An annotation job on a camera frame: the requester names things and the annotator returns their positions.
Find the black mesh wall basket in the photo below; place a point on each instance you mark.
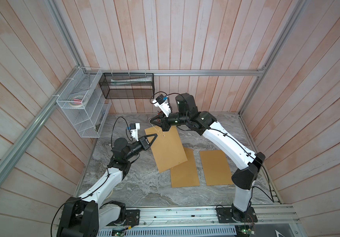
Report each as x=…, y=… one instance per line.
x=127, y=85

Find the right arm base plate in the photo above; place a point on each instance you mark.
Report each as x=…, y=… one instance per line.
x=233, y=215

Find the brown kraft file bag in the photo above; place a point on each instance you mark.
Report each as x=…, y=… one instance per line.
x=185, y=174
x=167, y=149
x=215, y=167

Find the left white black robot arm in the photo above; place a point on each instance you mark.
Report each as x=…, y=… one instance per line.
x=86, y=215

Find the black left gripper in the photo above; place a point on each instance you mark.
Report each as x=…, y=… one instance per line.
x=143, y=143

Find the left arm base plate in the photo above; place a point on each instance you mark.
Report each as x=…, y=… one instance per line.
x=129, y=218

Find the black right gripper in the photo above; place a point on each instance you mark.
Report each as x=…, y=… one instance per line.
x=165, y=121

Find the white wire mesh shelf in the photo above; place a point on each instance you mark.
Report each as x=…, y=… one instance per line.
x=87, y=120

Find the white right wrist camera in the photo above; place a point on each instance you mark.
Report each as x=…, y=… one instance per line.
x=162, y=102

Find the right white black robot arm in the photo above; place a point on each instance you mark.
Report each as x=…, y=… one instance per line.
x=248, y=162

